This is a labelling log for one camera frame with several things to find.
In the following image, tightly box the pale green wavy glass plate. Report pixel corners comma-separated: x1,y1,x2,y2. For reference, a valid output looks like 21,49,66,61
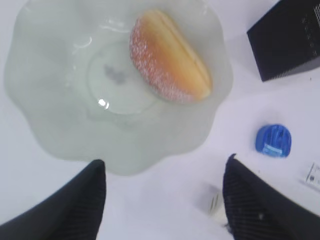
4,0,233,176

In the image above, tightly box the golden sugared bread roll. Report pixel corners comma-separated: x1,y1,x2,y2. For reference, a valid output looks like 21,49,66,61
129,9,213,103

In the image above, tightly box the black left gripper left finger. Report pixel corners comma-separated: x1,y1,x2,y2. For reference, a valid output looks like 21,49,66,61
0,160,106,240

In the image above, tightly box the blue pencil sharpener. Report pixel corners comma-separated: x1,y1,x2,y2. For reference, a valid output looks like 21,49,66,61
255,124,292,158

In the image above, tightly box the brown coffee bottle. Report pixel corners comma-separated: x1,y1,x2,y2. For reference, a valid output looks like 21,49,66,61
197,183,229,228

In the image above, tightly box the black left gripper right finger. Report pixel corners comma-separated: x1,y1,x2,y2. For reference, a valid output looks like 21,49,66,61
222,154,320,240

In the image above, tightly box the clear plastic ruler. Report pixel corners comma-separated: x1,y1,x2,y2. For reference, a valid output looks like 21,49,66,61
299,162,320,193

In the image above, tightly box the black mesh pen holder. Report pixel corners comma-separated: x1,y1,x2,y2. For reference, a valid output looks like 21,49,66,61
246,0,320,82

